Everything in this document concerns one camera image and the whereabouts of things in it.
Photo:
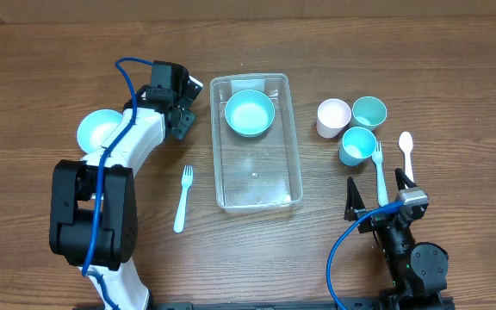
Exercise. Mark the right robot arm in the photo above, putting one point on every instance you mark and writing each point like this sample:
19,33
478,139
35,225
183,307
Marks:
418,270

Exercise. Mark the pink plastic cup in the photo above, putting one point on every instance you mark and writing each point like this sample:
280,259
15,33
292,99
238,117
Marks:
333,116

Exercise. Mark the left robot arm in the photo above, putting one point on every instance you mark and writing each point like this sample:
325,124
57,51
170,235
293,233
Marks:
93,219

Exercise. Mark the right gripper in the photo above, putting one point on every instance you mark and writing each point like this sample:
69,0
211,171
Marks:
354,201

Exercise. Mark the green plastic fork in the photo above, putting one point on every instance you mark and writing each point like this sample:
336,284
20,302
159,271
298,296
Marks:
381,188

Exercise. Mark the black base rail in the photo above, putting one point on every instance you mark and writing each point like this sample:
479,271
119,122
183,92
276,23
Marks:
256,306

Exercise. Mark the blue plastic cup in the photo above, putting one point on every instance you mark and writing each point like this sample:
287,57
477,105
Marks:
357,144

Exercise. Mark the light blue bowl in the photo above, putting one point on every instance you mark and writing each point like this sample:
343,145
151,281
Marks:
96,127

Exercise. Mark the pink plastic spoon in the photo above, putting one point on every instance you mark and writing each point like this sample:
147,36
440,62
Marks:
405,143

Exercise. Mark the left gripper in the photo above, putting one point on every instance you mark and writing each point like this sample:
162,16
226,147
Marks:
183,119

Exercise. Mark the green plastic cup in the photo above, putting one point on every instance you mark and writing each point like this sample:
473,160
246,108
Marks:
368,112

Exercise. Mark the light blue plastic fork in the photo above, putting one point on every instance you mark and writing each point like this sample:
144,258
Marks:
186,182

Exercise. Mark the teal green bowl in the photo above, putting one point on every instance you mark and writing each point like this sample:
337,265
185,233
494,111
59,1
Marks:
249,113

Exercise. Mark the clear plastic container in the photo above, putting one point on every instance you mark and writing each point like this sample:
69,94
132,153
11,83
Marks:
260,173

